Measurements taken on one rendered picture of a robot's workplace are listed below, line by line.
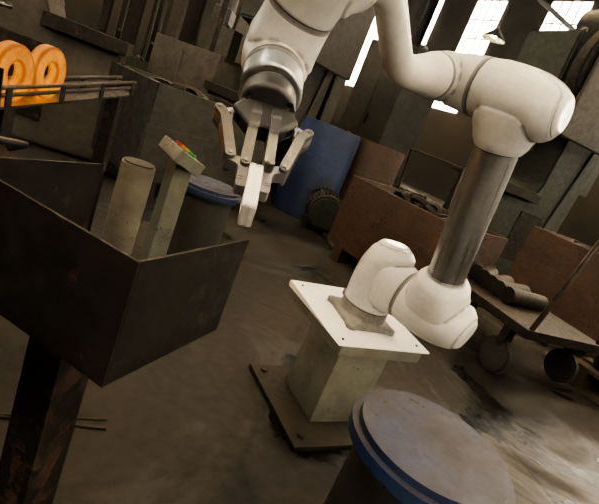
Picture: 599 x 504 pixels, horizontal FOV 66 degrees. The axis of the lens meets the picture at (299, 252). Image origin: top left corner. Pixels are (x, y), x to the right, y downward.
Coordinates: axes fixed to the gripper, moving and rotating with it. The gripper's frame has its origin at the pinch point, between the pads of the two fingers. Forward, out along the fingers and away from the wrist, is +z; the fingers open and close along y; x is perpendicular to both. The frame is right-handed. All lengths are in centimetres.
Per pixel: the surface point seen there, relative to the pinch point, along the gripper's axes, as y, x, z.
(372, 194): -94, -157, -207
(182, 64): 76, -223, -416
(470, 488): -48, -39, 13
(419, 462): -40, -40, 10
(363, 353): -47, -77, -32
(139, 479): 6, -87, 7
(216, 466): -11, -93, 0
